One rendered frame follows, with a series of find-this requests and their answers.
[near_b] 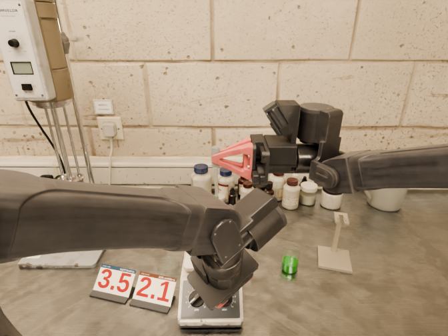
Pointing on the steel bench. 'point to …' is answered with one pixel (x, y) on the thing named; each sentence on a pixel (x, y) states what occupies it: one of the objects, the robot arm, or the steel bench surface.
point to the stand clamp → (69, 41)
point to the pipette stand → (332, 256)
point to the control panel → (233, 310)
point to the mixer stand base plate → (63, 260)
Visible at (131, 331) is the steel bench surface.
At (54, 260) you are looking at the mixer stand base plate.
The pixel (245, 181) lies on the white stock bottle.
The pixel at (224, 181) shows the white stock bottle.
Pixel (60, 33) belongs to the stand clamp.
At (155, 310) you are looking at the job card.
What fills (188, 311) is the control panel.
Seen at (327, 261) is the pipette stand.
